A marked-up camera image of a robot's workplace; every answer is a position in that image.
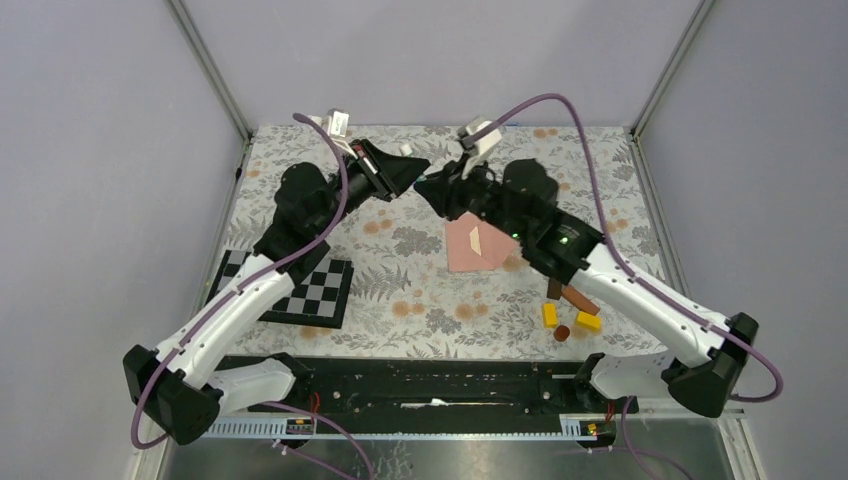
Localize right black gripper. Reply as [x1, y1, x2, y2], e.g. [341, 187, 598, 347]
[414, 149, 532, 242]

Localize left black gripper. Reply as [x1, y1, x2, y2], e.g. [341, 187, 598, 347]
[313, 139, 431, 236]

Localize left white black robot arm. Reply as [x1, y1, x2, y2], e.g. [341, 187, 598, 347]
[123, 113, 430, 450]

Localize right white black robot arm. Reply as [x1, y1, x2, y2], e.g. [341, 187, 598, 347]
[414, 131, 759, 418]

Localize floral patterned table mat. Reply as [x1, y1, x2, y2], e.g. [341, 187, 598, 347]
[230, 126, 665, 360]

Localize dark brown wooden block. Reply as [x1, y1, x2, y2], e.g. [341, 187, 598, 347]
[546, 278, 564, 301]

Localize black grey checkerboard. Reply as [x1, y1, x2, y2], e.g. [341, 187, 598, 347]
[207, 250, 354, 329]

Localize yellow block near front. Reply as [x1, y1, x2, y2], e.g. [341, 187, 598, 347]
[541, 303, 559, 329]

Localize yellow block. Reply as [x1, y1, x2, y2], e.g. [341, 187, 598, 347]
[574, 311, 602, 333]
[541, 303, 559, 329]

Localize reddish brown wooden block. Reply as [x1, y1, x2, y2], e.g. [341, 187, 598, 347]
[561, 285, 601, 316]

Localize small brown wooden cylinder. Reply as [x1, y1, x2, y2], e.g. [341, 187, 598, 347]
[553, 325, 571, 342]

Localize yellow block right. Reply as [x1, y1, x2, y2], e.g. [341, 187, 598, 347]
[574, 311, 602, 333]

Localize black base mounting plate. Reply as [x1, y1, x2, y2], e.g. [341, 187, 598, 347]
[218, 357, 641, 436]

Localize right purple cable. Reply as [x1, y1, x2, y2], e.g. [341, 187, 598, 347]
[463, 92, 784, 480]

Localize left aluminium frame post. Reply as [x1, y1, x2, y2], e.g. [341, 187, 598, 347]
[164, 0, 253, 144]

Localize aluminium frame post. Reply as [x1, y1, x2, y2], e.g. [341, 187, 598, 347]
[630, 0, 718, 140]
[164, 0, 253, 144]

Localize white slotted cable duct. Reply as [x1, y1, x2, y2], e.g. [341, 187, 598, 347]
[202, 415, 617, 446]

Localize right aluminium frame post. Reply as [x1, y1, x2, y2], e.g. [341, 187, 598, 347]
[630, 0, 718, 140]

